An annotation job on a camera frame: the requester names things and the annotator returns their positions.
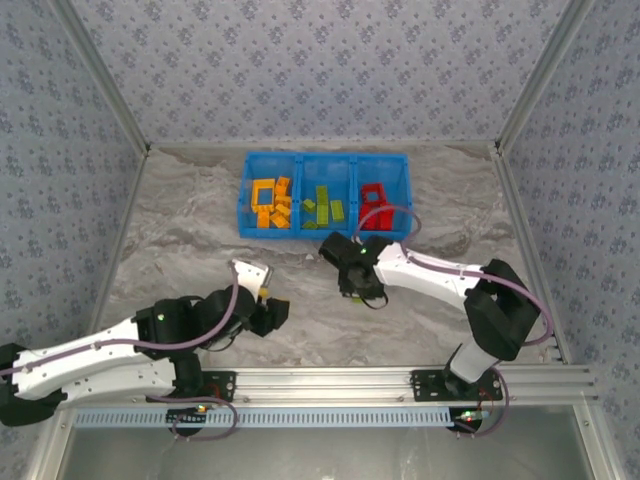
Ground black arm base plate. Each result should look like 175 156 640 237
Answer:
145 371 237 404
409 368 504 404

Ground white slotted cable duct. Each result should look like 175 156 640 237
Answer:
73 405 459 429

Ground grey metal panel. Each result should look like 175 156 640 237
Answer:
24 404 626 480

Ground blue three-compartment plastic bin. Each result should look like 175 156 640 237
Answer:
235 151 416 240

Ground red lego window frame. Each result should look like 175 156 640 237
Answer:
359 182 390 207

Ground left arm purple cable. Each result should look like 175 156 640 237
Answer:
0 259 242 442

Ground aluminium frame post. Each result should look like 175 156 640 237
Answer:
49 0 151 156
494 0 597 154

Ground aluminium front rail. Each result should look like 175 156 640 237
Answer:
53 364 600 405

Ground aluminium side rail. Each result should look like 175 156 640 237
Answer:
492 147 574 364
89 147 151 331

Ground small black controller board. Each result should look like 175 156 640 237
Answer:
166 407 210 427
451 408 494 434

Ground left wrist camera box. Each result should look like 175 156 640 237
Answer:
229 258 275 291

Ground orange lego window frame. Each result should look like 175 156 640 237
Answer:
250 178 276 211

